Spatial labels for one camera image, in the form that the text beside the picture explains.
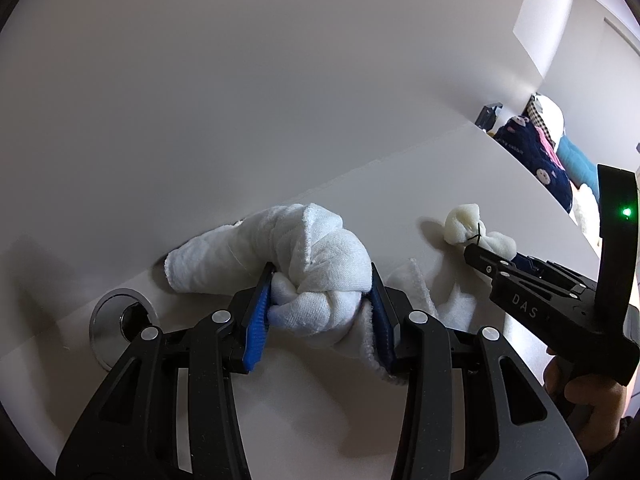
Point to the dark wall socket panel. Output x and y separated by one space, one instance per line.
488 115

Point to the checkered white pillow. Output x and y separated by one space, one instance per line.
546 115

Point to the pink cloth on bed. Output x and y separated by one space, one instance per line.
547 148

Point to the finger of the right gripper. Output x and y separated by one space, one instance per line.
550 280
531 311

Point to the person hand holding gripper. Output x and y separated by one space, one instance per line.
606 400

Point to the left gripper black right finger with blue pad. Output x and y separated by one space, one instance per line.
474 410

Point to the navy patterned blanket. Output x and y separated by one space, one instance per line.
520 138

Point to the white knotted towel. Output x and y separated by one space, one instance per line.
323 275

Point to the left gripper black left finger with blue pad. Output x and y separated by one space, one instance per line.
166 409

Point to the silver cable grommet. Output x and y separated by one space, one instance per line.
117 319

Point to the blue long cushion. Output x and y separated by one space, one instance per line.
579 168

